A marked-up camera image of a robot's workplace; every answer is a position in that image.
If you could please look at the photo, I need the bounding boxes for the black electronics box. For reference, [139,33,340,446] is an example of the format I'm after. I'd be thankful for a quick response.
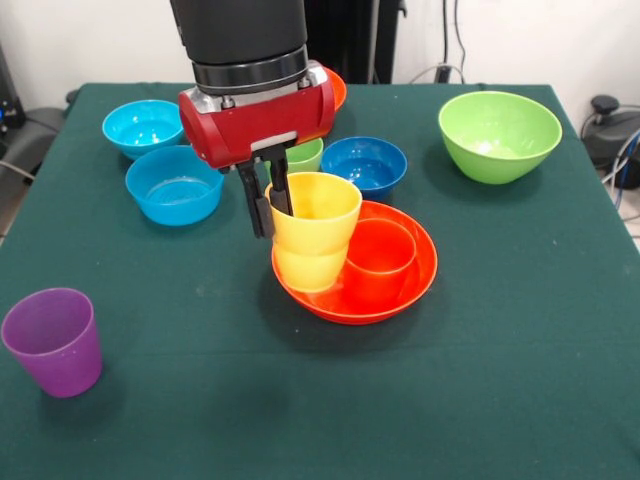
[0,42,26,136]

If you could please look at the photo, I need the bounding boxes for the black hanging wall cable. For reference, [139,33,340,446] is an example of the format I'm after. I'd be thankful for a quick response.
[442,0,469,69]

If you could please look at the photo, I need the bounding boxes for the green plastic cup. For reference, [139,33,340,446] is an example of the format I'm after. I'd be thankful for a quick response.
[284,138,325,175]

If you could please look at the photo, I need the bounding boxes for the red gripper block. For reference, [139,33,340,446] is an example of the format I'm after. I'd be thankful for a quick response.
[177,59,336,240]

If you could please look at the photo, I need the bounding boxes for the orange plastic bowl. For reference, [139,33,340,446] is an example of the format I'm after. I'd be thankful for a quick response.
[270,199,440,326]
[324,67,348,114]

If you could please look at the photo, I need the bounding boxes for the tangled floor cables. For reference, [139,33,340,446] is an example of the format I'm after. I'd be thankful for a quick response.
[602,127,640,221]

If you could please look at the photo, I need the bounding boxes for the green plastic bowl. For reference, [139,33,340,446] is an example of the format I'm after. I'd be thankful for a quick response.
[438,90,564,185]

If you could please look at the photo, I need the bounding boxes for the blue ribbed plastic bowl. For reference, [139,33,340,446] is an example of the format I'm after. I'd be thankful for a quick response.
[125,144,226,227]

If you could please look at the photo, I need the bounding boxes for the orange plastic cup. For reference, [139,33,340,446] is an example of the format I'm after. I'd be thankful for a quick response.
[342,218,418,306]

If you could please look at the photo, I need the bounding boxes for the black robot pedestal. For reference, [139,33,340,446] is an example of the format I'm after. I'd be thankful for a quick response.
[303,0,407,85]

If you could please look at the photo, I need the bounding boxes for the yellow plastic cup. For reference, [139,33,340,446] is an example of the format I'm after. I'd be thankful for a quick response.
[263,171,364,294]

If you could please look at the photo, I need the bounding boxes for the purple plastic cup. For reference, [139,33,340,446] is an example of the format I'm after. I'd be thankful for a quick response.
[0,287,104,400]

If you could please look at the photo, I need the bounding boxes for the dark green tablecloth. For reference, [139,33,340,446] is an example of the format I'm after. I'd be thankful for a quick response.
[0,82,640,480]

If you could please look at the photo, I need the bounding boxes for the grey pedestal foot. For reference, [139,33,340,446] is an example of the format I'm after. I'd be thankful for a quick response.
[12,107,69,171]
[579,94,640,169]

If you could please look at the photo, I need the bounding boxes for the light blue plastic bowl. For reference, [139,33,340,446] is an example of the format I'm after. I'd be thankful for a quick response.
[102,99,187,161]

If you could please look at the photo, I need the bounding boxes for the dark blue plastic bowl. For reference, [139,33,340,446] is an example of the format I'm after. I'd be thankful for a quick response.
[320,136,409,199]

